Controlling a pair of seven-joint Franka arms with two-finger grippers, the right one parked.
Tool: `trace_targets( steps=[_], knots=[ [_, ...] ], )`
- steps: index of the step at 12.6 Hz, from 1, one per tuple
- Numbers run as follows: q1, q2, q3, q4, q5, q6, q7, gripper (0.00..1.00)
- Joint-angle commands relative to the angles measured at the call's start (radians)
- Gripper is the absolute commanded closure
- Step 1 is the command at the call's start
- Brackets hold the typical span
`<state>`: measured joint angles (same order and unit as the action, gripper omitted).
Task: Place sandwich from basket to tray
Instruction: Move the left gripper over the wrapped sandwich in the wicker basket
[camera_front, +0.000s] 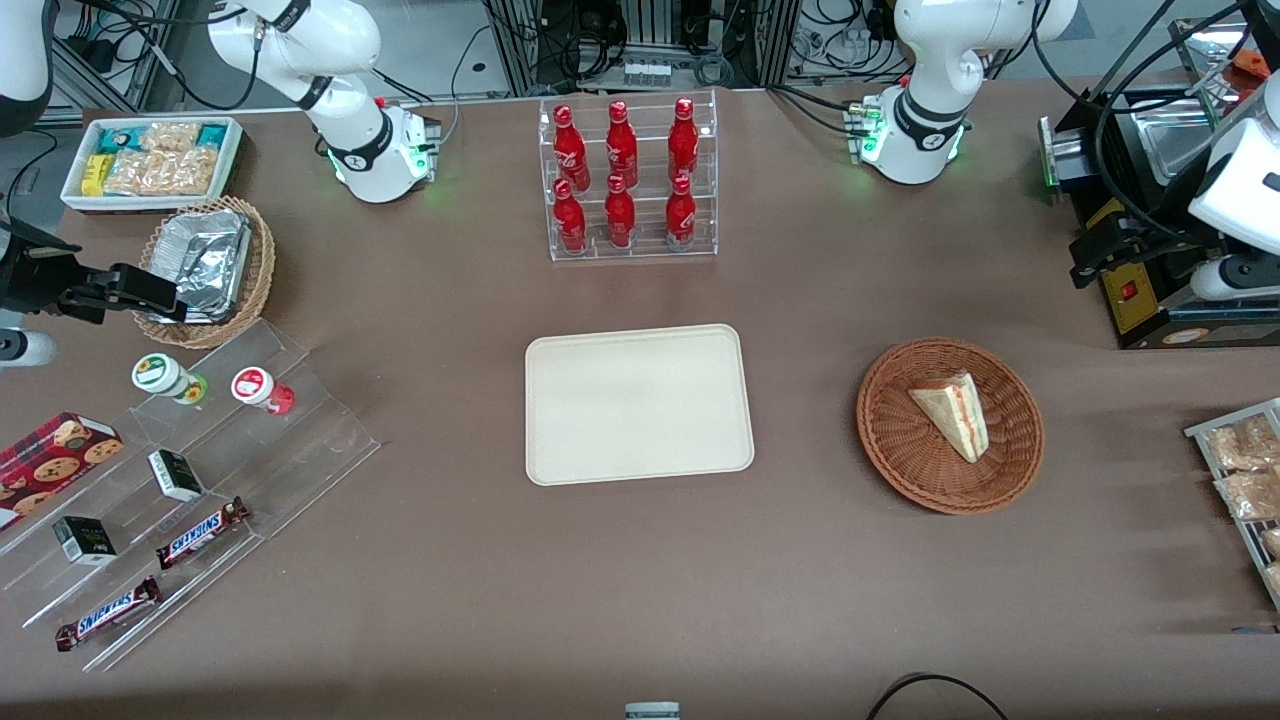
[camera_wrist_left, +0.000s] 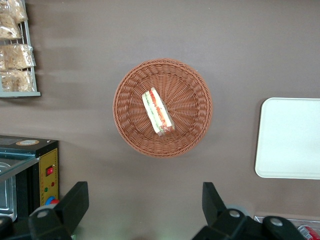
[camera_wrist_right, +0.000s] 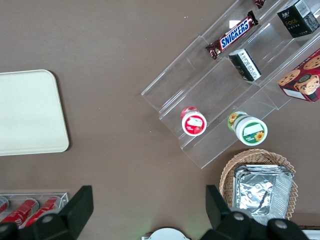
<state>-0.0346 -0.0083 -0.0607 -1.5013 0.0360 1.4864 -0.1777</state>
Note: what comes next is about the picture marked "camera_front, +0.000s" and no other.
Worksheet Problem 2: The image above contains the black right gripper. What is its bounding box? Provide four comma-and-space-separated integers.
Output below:
0, 224, 188, 326

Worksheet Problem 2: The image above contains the triangular sandwich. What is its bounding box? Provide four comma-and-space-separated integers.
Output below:
908, 371, 991, 464

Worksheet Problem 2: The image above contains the light tan wicker basket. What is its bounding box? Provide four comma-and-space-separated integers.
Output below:
133, 196, 277, 350

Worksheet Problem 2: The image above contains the brown wicker basket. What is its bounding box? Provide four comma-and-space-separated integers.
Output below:
856, 337, 1046, 516

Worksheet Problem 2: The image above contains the beige plastic tray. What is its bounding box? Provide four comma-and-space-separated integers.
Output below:
525, 323, 755, 487

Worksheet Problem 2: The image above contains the silver foil container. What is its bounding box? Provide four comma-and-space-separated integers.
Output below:
145, 209, 252, 324

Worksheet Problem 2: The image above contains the black hot food display case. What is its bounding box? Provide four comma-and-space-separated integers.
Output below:
1040, 15, 1280, 350

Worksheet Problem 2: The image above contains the green yogurt cup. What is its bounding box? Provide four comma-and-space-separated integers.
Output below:
131, 353, 209, 406

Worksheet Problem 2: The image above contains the large clear cookie bag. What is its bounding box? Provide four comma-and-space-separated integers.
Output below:
104, 147, 218, 197

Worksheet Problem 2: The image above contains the red yogurt cup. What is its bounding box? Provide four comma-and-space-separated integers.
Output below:
231, 367, 297, 417

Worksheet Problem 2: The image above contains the steel food pan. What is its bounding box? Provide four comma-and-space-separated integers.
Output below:
1138, 108, 1219, 184

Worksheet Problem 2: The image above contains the white rectangular snack bin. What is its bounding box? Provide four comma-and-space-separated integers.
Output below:
60, 116, 245, 215

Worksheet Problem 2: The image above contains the small clear cookie bag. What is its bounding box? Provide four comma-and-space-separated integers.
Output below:
140, 121, 202, 153

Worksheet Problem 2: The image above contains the small black box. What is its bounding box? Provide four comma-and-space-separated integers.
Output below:
52, 516, 118, 567
148, 449, 205, 503

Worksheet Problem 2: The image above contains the red cookie box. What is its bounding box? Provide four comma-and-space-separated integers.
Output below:
0, 411, 126, 532

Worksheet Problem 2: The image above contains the clear acrylic stepped display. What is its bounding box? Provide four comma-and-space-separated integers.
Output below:
0, 318, 382, 674

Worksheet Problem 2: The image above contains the brown Snickers bar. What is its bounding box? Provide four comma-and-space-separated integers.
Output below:
55, 575, 162, 653
155, 497, 250, 571

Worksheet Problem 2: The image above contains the red cola bottle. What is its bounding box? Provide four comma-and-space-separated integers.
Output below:
553, 104, 591, 192
665, 174, 697, 250
604, 174, 636, 249
553, 178, 588, 254
606, 100, 639, 189
668, 97, 699, 184

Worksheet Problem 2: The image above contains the clear acrylic bottle rack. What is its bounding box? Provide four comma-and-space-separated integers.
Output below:
538, 90, 719, 263

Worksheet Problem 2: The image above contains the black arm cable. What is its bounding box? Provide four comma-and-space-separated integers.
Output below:
1030, 0, 1263, 246

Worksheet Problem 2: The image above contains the grey wire tray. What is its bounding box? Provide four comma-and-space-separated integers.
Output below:
1185, 398, 1280, 611

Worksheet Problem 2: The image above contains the black floor cable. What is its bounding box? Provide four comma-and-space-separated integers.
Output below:
865, 673, 1011, 720

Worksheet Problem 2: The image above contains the aluminium frame with electronics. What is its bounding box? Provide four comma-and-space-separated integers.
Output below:
483, 0, 803, 97

